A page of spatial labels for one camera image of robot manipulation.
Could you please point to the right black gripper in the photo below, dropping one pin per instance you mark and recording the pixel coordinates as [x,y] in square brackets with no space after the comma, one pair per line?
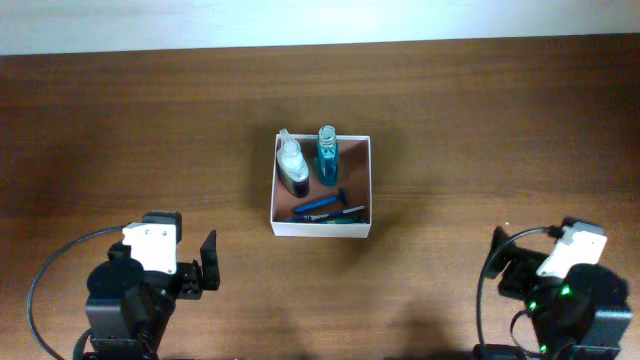
[522,265]

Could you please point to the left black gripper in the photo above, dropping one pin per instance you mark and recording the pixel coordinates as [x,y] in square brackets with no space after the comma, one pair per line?
[190,272]

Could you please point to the clear spray bottle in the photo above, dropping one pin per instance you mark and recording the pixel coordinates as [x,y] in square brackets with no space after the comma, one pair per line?
[292,166]

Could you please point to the green red toothpaste tube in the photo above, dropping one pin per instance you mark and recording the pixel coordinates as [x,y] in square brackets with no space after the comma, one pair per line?
[345,220]

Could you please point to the blue white toothbrush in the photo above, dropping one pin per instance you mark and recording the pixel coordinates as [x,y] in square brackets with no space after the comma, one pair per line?
[326,216]

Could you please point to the blue disposable razor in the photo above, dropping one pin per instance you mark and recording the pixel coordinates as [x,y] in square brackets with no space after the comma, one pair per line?
[340,197]

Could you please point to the blue mouthwash bottle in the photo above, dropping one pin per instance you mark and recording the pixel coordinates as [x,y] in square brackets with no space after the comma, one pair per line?
[327,155]

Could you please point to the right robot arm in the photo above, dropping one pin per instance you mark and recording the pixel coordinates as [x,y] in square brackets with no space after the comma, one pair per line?
[578,308]

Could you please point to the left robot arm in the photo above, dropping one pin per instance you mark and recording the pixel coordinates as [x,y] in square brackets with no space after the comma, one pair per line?
[133,294]

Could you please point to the white cardboard box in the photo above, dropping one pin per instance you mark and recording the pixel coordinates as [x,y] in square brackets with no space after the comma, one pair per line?
[354,178]

